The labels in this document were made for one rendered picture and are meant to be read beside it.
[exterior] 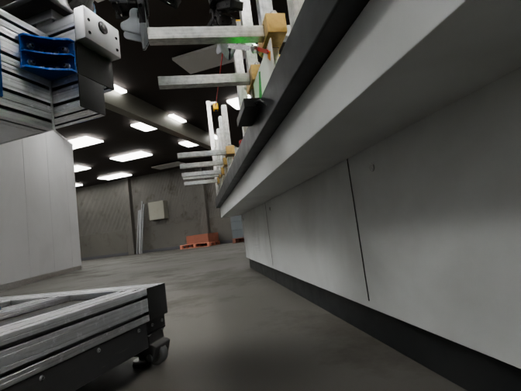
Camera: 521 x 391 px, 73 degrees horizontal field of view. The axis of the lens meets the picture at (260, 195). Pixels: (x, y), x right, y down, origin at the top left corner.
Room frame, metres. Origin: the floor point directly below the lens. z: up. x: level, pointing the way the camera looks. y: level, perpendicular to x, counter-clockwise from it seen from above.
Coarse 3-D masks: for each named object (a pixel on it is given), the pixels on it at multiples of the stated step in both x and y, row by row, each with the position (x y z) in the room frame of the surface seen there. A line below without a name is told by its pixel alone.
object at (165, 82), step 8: (160, 80) 1.03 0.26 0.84; (168, 80) 1.03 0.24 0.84; (176, 80) 1.04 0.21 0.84; (184, 80) 1.04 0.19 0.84; (192, 80) 1.05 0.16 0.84; (200, 80) 1.05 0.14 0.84; (208, 80) 1.06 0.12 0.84; (216, 80) 1.06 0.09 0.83; (224, 80) 1.07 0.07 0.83; (232, 80) 1.07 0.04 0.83; (240, 80) 1.08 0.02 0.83; (248, 80) 1.08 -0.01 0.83; (160, 88) 1.05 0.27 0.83; (168, 88) 1.06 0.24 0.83
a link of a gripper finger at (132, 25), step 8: (136, 16) 0.77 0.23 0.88; (120, 24) 0.77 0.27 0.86; (128, 24) 0.77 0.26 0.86; (136, 24) 0.77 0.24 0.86; (144, 24) 0.77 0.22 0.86; (128, 32) 0.77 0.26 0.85; (136, 32) 0.77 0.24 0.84; (144, 32) 0.77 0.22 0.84; (144, 40) 0.78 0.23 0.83; (144, 48) 0.79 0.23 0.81
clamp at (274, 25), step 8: (264, 16) 0.81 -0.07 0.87; (272, 16) 0.81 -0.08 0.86; (280, 16) 0.81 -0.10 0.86; (264, 24) 0.82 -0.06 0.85; (272, 24) 0.80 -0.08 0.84; (280, 24) 0.81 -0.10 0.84; (264, 32) 0.83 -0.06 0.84; (272, 32) 0.81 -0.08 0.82; (280, 32) 0.81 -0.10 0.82; (264, 40) 0.84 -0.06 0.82; (272, 40) 0.84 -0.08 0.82; (280, 40) 0.85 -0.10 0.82; (264, 48) 0.88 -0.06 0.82
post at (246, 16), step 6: (240, 0) 1.12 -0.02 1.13; (246, 0) 1.12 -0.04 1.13; (246, 6) 1.12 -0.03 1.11; (240, 12) 1.13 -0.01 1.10; (246, 12) 1.12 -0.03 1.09; (240, 18) 1.14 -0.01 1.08; (246, 18) 1.12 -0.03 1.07; (246, 24) 1.12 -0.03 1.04; (252, 24) 1.13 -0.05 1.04; (246, 54) 1.13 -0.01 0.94; (252, 54) 1.12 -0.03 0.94; (246, 60) 1.14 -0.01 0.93; (252, 60) 1.12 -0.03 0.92; (252, 90) 1.12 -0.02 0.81; (252, 96) 1.12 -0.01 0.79
